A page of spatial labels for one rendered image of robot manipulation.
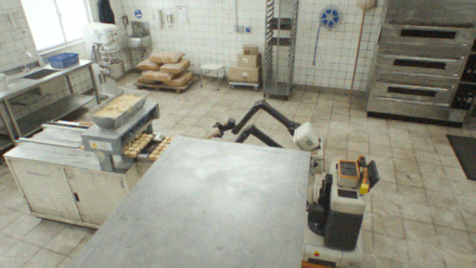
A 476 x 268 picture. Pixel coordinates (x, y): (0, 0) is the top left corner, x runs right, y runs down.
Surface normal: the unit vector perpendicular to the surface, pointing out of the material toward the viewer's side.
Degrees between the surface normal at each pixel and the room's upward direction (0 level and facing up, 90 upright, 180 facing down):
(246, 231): 0
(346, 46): 90
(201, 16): 90
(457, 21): 90
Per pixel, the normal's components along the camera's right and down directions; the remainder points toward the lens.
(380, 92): -0.33, 0.49
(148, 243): -0.01, -0.87
